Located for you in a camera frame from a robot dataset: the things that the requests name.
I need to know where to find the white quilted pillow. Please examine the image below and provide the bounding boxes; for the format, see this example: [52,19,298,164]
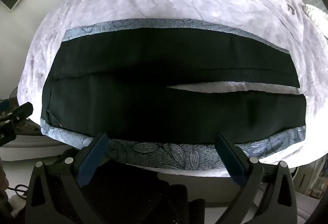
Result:
[302,3,328,28]

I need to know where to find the black cable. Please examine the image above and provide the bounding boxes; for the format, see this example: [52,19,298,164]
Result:
[9,184,30,200]

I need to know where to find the black pants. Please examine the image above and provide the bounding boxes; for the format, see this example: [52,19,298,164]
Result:
[41,28,308,149]

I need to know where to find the blue floral cloth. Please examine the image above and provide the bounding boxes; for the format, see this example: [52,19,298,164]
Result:
[40,18,308,170]

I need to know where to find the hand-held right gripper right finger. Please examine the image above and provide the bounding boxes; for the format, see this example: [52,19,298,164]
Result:
[214,132,300,224]

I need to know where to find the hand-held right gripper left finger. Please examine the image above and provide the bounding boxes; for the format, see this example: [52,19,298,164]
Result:
[24,132,109,224]

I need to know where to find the white bed base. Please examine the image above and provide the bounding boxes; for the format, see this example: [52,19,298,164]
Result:
[0,134,259,189]

